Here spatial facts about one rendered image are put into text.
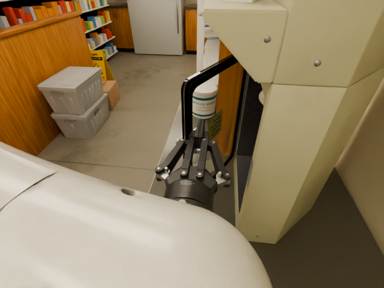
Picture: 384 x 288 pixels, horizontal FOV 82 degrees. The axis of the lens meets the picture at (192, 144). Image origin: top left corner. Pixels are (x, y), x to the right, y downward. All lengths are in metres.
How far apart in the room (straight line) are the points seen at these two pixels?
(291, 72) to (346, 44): 0.07
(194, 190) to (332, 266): 0.53
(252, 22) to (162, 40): 5.20
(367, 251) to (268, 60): 0.63
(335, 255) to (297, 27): 0.61
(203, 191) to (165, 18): 5.19
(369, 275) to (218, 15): 0.71
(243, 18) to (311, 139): 0.24
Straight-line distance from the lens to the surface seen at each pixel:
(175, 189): 0.31
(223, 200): 0.78
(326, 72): 0.39
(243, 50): 0.36
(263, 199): 0.56
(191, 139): 0.43
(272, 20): 0.35
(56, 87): 2.60
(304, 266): 0.72
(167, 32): 5.46
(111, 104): 3.31
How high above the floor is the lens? 1.55
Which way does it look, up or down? 38 degrees down
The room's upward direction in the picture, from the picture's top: straight up
